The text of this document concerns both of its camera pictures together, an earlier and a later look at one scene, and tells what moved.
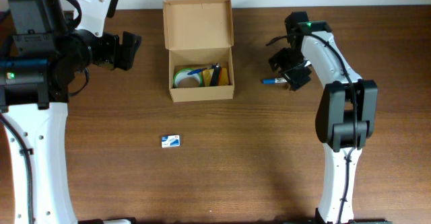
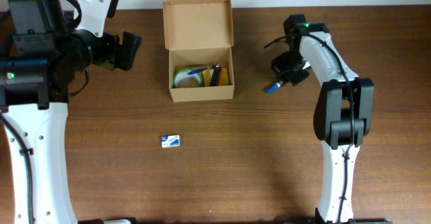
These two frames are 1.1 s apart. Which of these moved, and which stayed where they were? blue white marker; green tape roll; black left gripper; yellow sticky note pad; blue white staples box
Moved: blue white marker; yellow sticky note pad
Stayed: blue white staples box; black left gripper; green tape roll
